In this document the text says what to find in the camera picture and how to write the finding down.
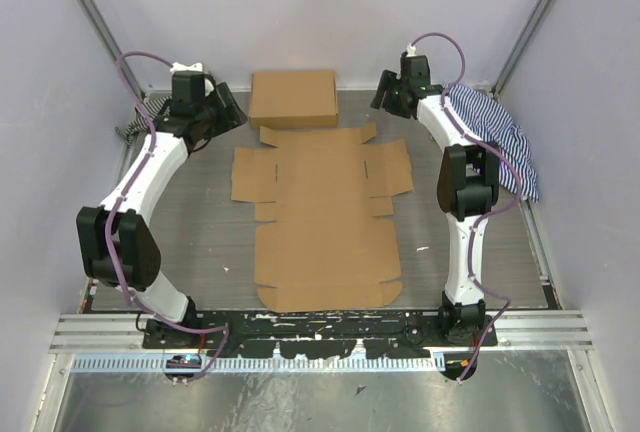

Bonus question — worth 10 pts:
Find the cardboard box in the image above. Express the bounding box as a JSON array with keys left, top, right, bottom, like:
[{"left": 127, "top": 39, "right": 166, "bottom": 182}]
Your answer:
[
  {"left": 249, "top": 70, "right": 338, "bottom": 129},
  {"left": 231, "top": 123, "right": 414, "bottom": 313}
]

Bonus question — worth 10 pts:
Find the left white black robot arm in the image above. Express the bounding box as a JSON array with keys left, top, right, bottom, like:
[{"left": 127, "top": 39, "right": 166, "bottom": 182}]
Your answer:
[{"left": 76, "top": 63, "right": 247, "bottom": 349}]

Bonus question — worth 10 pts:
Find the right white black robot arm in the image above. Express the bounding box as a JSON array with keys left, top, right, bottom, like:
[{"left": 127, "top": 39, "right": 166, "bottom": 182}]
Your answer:
[{"left": 371, "top": 51, "right": 499, "bottom": 347}]

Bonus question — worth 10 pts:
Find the folded cardboard box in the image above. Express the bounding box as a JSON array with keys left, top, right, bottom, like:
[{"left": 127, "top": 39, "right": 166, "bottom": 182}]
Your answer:
[{"left": 249, "top": 70, "right": 338, "bottom": 129}]

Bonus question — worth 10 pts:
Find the grey striped cloth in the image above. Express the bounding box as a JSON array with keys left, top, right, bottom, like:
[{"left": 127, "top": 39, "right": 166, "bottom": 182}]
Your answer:
[{"left": 115, "top": 96, "right": 169, "bottom": 147}]

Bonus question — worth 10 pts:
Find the blue white striped cloth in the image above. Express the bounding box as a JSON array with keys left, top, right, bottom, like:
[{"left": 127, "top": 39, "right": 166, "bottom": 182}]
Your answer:
[{"left": 444, "top": 84, "right": 540, "bottom": 202}]

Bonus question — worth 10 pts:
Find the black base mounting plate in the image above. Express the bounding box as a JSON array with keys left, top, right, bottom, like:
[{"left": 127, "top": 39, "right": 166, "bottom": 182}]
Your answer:
[{"left": 136, "top": 309, "right": 481, "bottom": 360}]

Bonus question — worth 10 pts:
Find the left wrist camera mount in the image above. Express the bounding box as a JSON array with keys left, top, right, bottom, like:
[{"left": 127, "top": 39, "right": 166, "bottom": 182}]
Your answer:
[{"left": 170, "top": 62, "right": 204, "bottom": 74}]

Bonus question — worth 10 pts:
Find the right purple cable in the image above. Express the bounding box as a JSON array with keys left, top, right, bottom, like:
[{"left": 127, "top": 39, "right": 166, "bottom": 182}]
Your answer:
[{"left": 409, "top": 32, "right": 512, "bottom": 383}]

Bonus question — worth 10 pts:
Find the left aluminium corner post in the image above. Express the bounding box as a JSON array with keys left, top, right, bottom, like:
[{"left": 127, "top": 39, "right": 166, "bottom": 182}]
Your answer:
[{"left": 51, "top": 0, "right": 147, "bottom": 101}]

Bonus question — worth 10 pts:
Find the aluminium corner post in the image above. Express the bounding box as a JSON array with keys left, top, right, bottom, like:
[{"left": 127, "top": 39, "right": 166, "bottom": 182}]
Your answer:
[
  {"left": 491, "top": 0, "right": 556, "bottom": 97},
  {"left": 51, "top": 0, "right": 147, "bottom": 101}
]

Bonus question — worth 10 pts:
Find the right aluminium corner post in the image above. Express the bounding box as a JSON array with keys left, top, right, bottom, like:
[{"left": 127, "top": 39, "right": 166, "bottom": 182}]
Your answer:
[{"left": 491, "top": 0, "right": 556, "bottom": 97}]

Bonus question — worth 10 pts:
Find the aluminium front rail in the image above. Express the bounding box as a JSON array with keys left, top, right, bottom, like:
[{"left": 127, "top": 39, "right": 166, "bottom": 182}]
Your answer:
[{"left": 50, "top": 309, "right": 592, "bottom": 358}]

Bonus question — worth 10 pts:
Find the slotted cable duct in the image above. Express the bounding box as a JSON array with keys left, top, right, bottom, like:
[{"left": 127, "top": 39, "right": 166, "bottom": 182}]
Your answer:
[{"left": 71, "top": 353, "right": 445, "bottom": 373}]

